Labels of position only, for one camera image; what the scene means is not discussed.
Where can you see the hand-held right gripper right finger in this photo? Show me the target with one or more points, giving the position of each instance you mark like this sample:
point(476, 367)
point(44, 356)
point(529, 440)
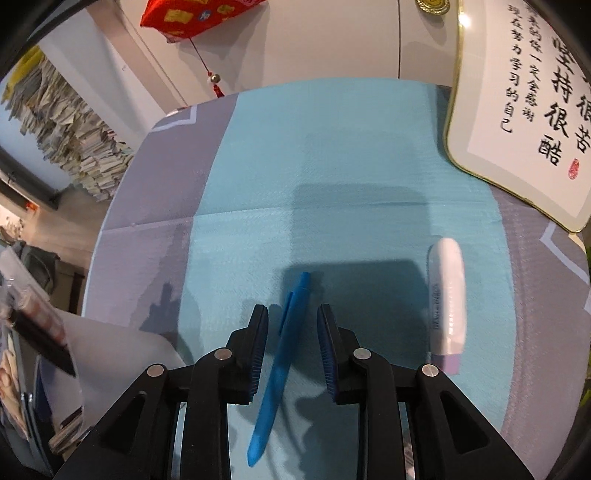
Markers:
point(325, 355)

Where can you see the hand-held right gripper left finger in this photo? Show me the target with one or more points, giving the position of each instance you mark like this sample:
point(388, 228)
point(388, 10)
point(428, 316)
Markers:
point(258, 360)

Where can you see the blue pen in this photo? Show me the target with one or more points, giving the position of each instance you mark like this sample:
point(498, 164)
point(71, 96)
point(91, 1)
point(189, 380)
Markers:
point(277, 378)

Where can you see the white purple correction pen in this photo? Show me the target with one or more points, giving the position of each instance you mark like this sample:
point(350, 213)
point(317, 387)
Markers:
point(447, 286)

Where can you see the blue grey desk mat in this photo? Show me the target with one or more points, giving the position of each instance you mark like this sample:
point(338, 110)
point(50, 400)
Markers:
point(346, 152)

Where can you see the framed calligraphy board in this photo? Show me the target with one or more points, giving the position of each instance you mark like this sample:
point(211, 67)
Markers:
point(508, 152)

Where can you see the stack of books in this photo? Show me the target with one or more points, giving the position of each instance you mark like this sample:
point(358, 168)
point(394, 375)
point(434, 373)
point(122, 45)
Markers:
point(78, 138)

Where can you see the red hanging ornament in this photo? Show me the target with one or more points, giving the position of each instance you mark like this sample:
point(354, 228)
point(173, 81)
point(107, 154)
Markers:
point(184, 18)

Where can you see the gold medal with ribbon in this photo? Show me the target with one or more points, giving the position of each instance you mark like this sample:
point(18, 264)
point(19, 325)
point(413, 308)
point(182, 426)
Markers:
point(434, 5)

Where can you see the yellow bag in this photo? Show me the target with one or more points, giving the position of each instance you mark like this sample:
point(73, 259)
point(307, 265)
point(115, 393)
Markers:
point(27, 62)

